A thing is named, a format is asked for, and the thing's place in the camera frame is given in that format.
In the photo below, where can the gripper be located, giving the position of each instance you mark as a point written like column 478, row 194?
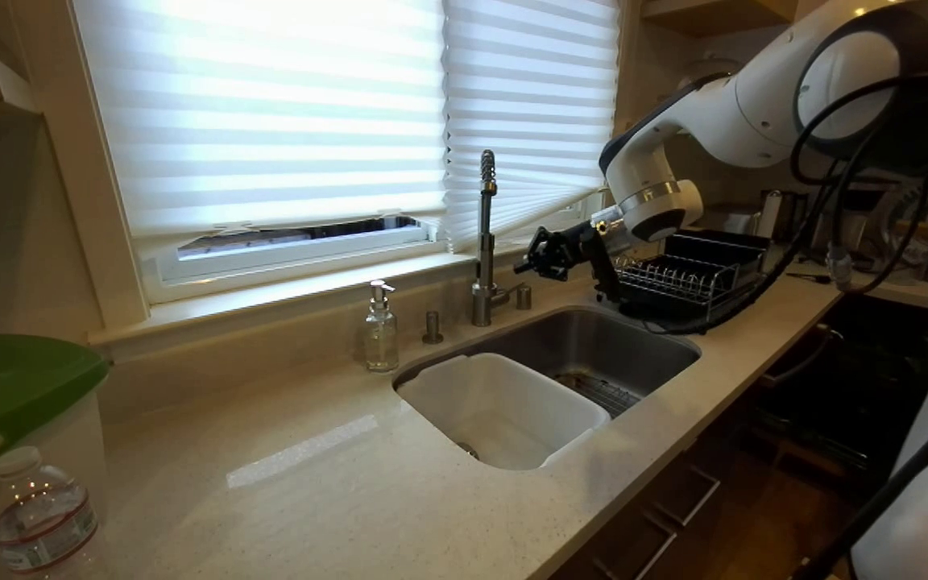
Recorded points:
column 582, row 244

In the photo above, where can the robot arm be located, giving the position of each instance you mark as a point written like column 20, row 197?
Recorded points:
column 762, row 105

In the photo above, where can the tap lever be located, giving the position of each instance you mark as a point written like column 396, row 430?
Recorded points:
column 522, row 296

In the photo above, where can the steel kitchen tap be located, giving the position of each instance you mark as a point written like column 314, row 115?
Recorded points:
column 485, row 242

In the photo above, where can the steel sink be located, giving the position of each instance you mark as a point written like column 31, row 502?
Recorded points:
column 593, row 346

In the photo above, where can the small steel counter button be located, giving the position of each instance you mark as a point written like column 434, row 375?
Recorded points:
column 432, row 326

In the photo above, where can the black dish rack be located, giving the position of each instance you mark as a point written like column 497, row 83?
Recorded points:
column 689, row 278

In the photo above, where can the narrow white pleated blind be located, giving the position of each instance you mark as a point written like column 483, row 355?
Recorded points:
column 528, row 105

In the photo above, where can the white plastic wash basin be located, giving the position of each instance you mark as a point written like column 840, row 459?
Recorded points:
column 504, row 407

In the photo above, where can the clear soap dispenser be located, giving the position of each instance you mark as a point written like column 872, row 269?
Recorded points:
column 381, row 334

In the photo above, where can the black pen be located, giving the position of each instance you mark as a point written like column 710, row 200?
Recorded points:
column 809, row 278

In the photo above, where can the window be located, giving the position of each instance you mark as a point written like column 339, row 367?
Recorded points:
column 287, row 161

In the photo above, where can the dark drawer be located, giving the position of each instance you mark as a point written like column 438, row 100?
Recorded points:
column 649, row 524

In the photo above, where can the wide white pleated blind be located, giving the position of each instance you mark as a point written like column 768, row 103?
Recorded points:
column 271, row 113

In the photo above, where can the container with green lid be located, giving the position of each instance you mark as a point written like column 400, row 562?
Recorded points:
column 13, row 387

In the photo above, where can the clear water bottle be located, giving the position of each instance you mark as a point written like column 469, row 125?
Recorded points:
column 41, row 519

